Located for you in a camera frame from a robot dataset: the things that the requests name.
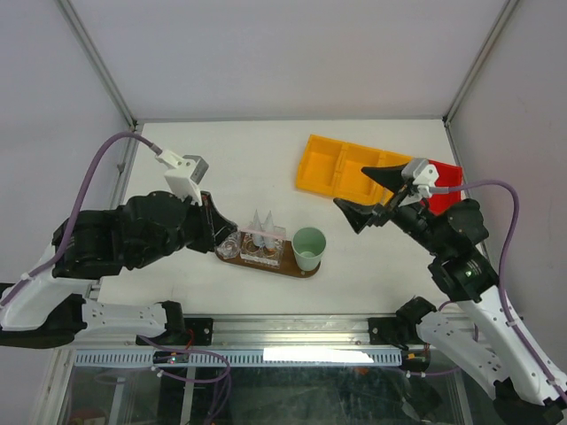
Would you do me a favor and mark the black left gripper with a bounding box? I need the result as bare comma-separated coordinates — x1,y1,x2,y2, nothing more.
133,190,238,271

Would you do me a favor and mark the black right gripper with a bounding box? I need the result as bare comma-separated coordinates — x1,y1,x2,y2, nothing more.
332,162,447,257

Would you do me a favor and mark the clear glass tumbler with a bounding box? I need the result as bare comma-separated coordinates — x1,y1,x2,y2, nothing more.
215,232,242,259

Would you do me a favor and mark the pink toothbrush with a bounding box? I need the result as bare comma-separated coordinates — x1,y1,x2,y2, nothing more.
238,228,286,240

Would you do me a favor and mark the white toothpaste tube black cap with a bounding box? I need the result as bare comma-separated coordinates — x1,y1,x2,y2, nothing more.
251,211,265,248

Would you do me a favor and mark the clear glass holder block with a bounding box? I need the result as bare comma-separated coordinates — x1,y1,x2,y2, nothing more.
239,226,287,269

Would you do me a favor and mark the green plastic cup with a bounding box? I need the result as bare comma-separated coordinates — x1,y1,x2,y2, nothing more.
291,227,327,272

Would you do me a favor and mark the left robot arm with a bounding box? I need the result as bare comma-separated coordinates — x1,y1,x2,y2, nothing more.
1,191,237,349

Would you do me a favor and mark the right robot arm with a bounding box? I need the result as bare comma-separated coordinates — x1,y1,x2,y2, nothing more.
333,158,566,424

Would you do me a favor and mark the wooden oval tray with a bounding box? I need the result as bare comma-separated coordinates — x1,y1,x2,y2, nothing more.
216,240,322,279

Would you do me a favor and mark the yellow bin middle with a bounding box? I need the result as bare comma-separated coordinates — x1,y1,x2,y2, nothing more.
333,143,384,205

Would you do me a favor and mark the yellow bin left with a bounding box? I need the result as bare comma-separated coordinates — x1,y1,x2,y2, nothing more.
295,135,346,197

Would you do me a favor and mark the red plastic bin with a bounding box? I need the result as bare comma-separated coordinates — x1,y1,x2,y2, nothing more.
427,159,464,216

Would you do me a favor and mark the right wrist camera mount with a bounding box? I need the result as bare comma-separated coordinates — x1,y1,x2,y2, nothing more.
401,158,439,198

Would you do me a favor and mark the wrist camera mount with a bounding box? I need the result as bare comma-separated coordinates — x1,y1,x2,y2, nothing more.
401,158,439,198
155,150,209,206

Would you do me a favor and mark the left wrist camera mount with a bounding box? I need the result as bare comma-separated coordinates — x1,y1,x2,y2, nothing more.
155,150,209,206

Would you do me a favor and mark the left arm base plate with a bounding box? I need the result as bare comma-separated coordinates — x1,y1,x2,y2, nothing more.
151,317,214,346

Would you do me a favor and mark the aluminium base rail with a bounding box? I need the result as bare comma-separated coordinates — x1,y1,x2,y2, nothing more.
57,313,526,351

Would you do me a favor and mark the white cable duct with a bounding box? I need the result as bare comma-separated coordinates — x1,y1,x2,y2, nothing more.
74,347,402,368

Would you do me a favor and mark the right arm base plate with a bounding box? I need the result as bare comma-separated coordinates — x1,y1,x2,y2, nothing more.
368,316,423,350

